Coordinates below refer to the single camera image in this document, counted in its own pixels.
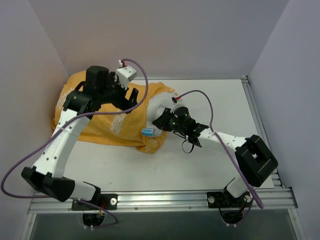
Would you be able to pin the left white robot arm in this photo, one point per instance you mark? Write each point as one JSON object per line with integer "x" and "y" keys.
{"x": 99, "y": 87}

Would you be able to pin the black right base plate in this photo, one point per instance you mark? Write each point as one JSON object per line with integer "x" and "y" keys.
{"x": 215, "y": 199}

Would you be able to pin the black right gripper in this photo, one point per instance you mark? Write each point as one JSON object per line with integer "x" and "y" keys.
{"x": 162, "y": 120}

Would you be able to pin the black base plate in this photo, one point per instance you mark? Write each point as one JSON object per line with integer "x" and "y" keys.
{"x": 108, "y": 201}
{"x": 215, "y": 199}

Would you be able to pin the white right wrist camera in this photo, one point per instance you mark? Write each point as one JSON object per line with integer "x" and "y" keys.
{"x": 177, "y": 102}

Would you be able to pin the orange Mickey Mouse pillowcase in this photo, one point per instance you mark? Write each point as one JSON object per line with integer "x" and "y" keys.
{"x": 116, "y": 129}

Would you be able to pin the aluminium rail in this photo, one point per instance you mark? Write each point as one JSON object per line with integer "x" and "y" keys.
{"x": 259, "y": 125}
{"x": 166, "y": 201}

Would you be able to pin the aluminium front rail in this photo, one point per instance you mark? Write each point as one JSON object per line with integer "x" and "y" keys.
{"x": 166, "y": 201}

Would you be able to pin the white pillow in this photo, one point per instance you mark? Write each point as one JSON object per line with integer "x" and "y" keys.
{"x": 155, "y": 108}

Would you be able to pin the aluminium right side rail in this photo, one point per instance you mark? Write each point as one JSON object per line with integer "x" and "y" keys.
{"x": 259, "y": 125}

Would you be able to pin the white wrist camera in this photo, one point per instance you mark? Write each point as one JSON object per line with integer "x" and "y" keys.
{"x": 177, "y": 102}
{"x": 124, "y": 74}

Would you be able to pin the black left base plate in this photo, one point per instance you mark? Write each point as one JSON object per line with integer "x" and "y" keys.
{"x": 108, "y": 201}

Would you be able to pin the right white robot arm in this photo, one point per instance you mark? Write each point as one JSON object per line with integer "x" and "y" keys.
{"x": 251, "y": 157}

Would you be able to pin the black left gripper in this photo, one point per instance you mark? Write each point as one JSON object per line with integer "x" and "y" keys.
{"x": 122, "y": 94}

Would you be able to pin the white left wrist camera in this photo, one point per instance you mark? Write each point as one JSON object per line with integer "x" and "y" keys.
{"x": 124, "y": 74}

